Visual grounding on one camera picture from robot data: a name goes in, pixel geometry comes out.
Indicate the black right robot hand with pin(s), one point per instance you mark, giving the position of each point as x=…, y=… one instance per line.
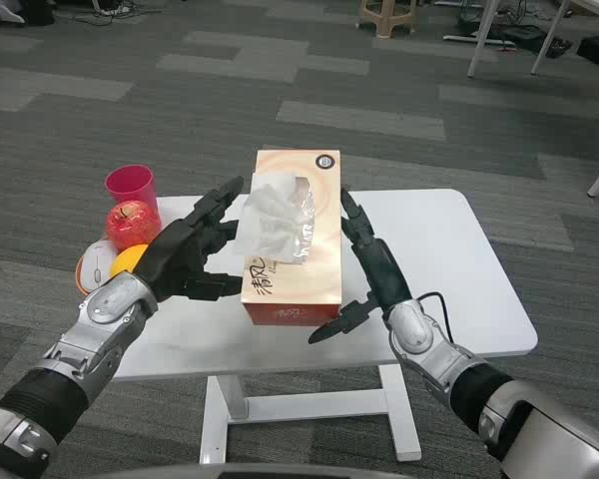
x=387, y=274

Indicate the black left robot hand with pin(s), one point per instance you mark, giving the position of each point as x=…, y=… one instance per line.
x=175, y=254

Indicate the orange beige tissue box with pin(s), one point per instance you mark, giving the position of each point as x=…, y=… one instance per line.
x=324, y=249

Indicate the white tissue sheet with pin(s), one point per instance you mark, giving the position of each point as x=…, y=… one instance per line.
x=269, y=219

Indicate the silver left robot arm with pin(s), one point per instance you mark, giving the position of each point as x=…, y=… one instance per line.
x=100, y=319

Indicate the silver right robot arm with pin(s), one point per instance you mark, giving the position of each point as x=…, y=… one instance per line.
x=429, y=344

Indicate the orange fruit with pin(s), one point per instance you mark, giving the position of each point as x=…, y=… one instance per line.
x=127, y=259

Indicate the red apple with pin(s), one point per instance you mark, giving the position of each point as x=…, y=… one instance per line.
x=132, y=224

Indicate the white computer mouse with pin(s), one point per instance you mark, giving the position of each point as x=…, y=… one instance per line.
x=97, y=264

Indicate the pink plastic cup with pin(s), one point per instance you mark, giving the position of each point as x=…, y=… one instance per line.
x=130, y=184

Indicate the orange plate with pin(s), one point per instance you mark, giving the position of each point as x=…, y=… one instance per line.
x=78, y=279

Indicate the white desk with legs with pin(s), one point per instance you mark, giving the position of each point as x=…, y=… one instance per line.
x=481, y=45

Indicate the white long bar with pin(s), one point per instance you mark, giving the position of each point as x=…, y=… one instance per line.
x=474, y=40

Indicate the white power strip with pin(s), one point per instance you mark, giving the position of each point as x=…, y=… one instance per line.
x=112, y=10

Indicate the beige plastic stool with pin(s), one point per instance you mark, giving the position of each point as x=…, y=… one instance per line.
x=387, y=17

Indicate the black flat case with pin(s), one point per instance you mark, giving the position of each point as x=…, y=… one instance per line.
x=529, y=37

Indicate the white table leg frame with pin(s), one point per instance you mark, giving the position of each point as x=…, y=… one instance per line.
x=219, y=424

